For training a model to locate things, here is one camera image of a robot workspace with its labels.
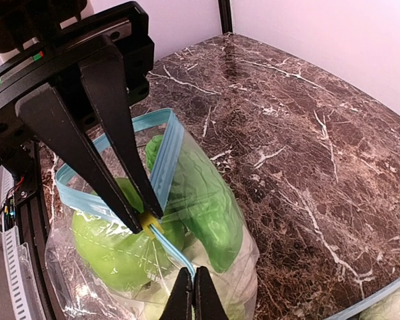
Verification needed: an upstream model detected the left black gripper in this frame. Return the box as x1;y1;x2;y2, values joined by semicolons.
0;1;163;233

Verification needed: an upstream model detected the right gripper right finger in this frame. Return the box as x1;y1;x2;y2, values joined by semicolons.
193;266;229;320

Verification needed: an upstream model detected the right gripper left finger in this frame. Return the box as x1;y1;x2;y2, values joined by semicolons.
159;267;193;320

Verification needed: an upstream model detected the white cauliflower toy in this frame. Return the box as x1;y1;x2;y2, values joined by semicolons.
144;267;245;319

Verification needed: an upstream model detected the green apple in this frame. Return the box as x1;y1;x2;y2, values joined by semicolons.
71;178;187;291

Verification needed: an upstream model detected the clear zip bag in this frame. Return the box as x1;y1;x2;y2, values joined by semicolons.
45;109;259;319

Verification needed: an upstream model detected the green bumpy cucumber toy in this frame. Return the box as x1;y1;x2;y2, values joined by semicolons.
161;133;252;277

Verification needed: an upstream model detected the light blue plastic basket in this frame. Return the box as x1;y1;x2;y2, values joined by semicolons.
325;277;400;320

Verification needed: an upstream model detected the white green cabbage toy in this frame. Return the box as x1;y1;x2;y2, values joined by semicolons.
359;292;400;320

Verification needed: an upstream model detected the white slotted cable duct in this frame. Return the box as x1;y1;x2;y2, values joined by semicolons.
1;170;33;320

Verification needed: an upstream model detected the left black frame post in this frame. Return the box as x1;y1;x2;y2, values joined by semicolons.
218;0;233;34

